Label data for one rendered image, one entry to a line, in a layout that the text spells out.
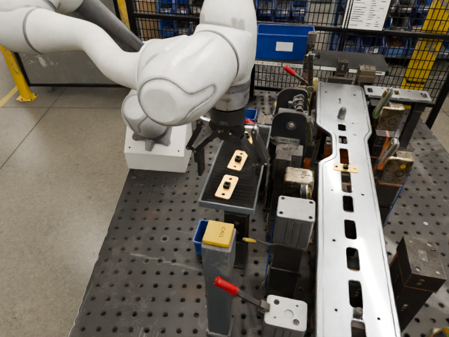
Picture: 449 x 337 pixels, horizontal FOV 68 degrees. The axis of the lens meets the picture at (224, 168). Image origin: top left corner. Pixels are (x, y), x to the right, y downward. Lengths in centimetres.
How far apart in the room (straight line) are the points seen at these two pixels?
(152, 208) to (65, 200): 132
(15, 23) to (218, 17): 51
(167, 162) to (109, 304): 68
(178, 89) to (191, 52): 6
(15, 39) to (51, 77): 301
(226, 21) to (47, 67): 339
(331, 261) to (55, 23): 87
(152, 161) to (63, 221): 110
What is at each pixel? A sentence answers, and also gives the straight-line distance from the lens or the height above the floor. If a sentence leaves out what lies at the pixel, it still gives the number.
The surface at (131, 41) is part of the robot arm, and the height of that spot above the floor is 134.
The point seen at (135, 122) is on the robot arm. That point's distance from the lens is 136.
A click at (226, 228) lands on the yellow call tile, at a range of 77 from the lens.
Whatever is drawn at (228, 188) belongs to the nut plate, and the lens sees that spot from 85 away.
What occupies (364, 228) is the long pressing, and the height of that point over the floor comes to 100.
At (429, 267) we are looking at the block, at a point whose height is 103.
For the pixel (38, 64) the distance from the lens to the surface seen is 394.
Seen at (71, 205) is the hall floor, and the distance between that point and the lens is 264.
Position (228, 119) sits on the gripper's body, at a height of 139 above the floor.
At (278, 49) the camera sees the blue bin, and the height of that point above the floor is 108.
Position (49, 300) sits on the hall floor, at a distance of 221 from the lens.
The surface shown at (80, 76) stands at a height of 25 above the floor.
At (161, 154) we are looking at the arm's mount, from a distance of 157.
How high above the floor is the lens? 176
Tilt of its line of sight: 41 degrees down
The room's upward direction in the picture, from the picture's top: straight up
